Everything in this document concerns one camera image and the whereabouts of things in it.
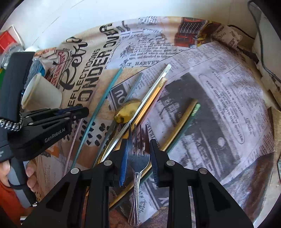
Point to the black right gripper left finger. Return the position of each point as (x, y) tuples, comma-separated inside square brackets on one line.
[(82, 195)]

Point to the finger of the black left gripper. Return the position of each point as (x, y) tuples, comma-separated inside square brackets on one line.
[(78, 112), (53, 126)]

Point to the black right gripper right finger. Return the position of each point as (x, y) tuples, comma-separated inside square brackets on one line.
[(214, 206)]

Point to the white paper cup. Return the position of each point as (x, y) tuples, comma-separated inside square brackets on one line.
[(40, 94)]

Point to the person's left hand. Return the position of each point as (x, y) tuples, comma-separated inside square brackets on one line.
[(31, 167)]

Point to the pink thin chopstick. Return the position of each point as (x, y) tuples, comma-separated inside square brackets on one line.
[(72, 146)]

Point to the teal chopstick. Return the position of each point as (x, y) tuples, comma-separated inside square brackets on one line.
[(94, 115)]

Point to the gold spoon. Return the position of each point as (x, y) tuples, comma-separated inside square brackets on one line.
[(126, 112)]

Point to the gold chopstick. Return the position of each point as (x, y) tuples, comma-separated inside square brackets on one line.
[(145, 108)]

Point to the silver chopstick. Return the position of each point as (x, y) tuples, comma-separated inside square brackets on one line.
[(117, 137)]

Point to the red and white box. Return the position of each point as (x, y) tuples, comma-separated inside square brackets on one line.
[(10, 36)]

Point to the newspaper print tablecloth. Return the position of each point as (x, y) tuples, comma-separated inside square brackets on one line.
[(231, 134)]

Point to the white cloth bag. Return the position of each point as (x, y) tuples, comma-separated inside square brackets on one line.
[(266, 15)]

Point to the green handled utensil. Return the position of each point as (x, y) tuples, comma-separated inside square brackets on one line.
[(148, 171)]

